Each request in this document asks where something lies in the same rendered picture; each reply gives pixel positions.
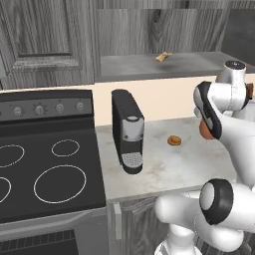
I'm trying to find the dark grey cabinet door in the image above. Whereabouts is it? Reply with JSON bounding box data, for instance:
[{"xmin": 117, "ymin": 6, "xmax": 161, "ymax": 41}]
[{"xmin": 220, "ymin": 7, "xmax": 255, "ymax": 68}]

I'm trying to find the black stove with hob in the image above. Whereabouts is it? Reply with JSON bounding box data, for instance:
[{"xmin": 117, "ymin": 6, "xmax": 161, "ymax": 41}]
[{"xmin": 0, "ymin": 89, "xmax": 109, "ymax": 255}]

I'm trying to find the round brown pastry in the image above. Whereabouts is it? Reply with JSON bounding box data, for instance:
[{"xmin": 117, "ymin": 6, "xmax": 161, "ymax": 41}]
[{"xmin": 166, "ymin": 134, "xmax": 182, "ymax": 146}]

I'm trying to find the grey wood base cabinet door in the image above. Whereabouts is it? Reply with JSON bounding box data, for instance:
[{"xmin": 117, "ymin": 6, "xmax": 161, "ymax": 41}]
[{"xmin": 120, "ymin": 195, "xmax": 173, "ymax": 255}]

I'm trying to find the grey oven door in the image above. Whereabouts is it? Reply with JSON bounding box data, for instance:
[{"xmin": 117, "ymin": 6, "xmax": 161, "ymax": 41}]
[{"xmin": 0, "ymin": 210, "xmax": 110, "ymax": 255}]

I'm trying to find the pale grey cabinet handle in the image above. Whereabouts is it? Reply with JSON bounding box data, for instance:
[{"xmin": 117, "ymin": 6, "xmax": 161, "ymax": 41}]
[{"xmin": 113, "ymin": 202, "xmax": 123, "ymax": 241}]

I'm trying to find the small brown object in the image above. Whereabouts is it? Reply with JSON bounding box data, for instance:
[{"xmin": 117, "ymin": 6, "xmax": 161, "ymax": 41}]
[{"xmin": 246, "ymin": 83, "xmax": 255, "ymax": 101}]

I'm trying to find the open grey wood cabinet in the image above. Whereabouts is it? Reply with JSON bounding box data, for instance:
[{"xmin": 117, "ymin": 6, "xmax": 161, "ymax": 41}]
[{"xmin": 94, "ymin": 0, "xmax": 255, "ymax": 84}]

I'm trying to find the tan wrapped bar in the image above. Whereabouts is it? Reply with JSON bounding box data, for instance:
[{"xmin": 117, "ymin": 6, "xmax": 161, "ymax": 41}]
[{"xmin": 154, "ymin": 51, "xmax": 173, "ymax": 63}]

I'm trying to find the black and silver coffee machine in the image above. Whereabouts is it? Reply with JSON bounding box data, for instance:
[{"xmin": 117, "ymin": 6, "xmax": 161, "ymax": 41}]
[{"xmin": 111, "ymin": 89, "xmax": 145, "ymax": 175}]

